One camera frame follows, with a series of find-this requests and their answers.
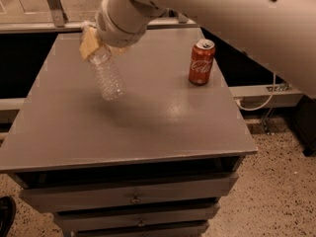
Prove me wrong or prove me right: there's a grey drawer cabinet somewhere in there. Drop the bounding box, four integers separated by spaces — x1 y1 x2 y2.
0 27 259 237

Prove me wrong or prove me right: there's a black shoe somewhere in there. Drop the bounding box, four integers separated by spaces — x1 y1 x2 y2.
0 197 16 237

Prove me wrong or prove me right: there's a top drawer with knob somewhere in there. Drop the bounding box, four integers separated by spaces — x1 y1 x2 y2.
20 173 238 212

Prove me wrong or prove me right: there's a metal railing frame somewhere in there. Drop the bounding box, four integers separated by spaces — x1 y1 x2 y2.
0 0 198 35

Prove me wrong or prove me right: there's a drawer with knob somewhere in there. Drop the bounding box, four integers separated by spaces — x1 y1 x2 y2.
54 202 220 231
20 173 238 212

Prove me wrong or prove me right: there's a clear plastic water bottle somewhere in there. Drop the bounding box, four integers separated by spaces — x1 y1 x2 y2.
89 47 125 101

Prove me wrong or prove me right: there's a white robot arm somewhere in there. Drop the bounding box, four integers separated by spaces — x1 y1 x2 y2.
95 0 316 99

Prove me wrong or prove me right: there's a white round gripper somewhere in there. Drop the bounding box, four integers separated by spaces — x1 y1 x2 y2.
79 0 148 60

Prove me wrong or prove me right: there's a red cola can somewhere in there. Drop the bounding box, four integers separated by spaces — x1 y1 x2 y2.
189 39 215 86

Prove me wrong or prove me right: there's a bottom drawer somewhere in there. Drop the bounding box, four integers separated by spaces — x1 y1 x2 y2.
76 220 208 237

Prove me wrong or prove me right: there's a white cable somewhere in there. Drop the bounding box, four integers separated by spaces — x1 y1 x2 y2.
235 72 277 112

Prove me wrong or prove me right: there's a middle drawer with knob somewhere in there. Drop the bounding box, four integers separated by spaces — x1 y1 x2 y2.
54 202 220 231

